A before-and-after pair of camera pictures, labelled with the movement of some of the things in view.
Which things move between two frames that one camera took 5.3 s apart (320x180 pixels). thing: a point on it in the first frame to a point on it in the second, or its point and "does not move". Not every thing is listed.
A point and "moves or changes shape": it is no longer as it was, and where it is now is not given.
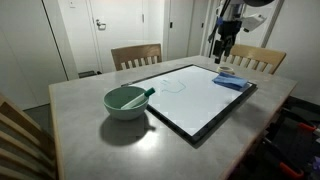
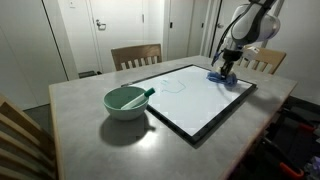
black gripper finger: [229, 44] to [229, 70]
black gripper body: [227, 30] to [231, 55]
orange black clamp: [284, 161] does not move
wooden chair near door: [126, 58] does not move
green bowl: [116, 98] does not move
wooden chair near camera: [27, 150] does not move
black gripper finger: [217, 51] to [223, 70]
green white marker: [142, 96] does not move
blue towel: [231, 81] moves or changes shape
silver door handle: [101, 26] does not move
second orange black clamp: [301, 120] does not move
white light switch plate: [72, 4] does not move
